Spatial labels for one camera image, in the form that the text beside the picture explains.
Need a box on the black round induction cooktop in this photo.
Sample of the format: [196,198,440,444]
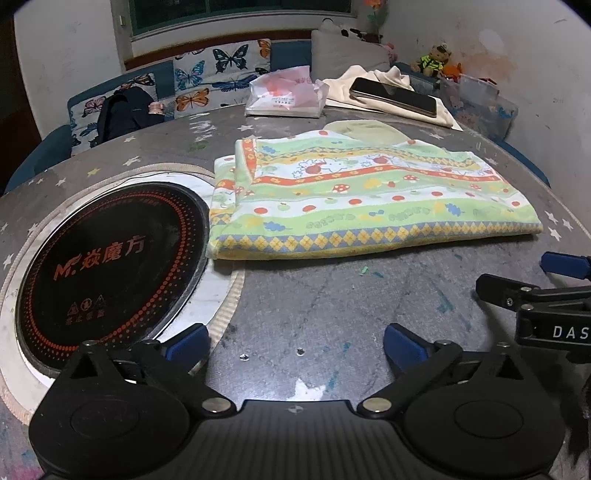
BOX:
[13,181,213,371]

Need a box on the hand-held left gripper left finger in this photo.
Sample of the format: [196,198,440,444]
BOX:
[58,323,236,418]

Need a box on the dark wooden door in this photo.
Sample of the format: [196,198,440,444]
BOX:
[0,14,44,195]

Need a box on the colourful patterned towel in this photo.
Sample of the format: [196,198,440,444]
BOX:
[206,119,544,261]

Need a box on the black backpack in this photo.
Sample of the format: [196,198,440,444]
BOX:
[95,87,164,147]

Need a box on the cream folded cloth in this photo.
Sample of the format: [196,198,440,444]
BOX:
[321,65,462,131]

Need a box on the narrow butterfly print cushion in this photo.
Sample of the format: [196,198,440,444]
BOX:
[69,74,160,155]

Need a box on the wide butterfly print cushion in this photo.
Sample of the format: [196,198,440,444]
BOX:
[173,38,273,114]

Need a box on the grey pillow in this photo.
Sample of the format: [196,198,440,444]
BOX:
[310,28,393,81]

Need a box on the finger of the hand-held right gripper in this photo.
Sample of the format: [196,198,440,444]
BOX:
[475,273,591,319]
[541,251,591,281]

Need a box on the dark glass window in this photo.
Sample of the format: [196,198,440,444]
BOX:
[131,0,356,38]

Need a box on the colourful flower decoration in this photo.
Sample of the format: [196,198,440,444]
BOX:
[362,0,387,36]

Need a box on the teddy bear in yellow vest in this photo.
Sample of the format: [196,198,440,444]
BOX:
[411,42,455,78]

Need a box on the dark smartphone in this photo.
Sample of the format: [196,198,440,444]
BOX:
[348,77,438,118]

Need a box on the clear plastic storage box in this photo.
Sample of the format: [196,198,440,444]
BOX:
[438,74,519,141]

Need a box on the clear tissue pack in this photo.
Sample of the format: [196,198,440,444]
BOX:
[245,65,328,118]

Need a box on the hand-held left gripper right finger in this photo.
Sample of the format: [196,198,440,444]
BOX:
[356,323,532,418]

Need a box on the black and white plush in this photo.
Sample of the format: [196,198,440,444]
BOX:
[321,18,370,42]

